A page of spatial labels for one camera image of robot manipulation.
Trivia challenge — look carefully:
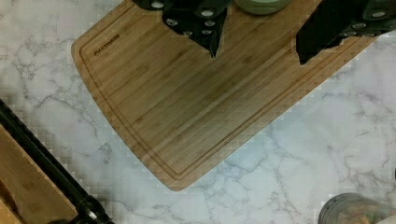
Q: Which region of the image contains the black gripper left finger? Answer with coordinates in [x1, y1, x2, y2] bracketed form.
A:
[132, 0, 233, 58]

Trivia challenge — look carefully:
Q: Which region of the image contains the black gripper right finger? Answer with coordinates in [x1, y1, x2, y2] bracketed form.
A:
[296, 0, 396, 64]

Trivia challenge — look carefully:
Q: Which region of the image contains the wooden drawer box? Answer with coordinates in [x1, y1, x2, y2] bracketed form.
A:
[0, 127, 78, 224]

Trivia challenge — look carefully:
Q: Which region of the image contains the black drawer handle bar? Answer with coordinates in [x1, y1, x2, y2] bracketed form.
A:
[1, 102, 116, 224]

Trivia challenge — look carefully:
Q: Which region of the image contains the clear glass jar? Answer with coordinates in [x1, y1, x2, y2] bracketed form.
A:
[318, 193, 395, 224]

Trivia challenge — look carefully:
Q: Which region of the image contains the green round bowl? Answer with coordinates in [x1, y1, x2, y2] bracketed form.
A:
[234, 0, 291, 15]

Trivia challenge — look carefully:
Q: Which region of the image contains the bamboo cutting board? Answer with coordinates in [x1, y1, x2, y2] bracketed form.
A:
[72, 0, 370, 190]

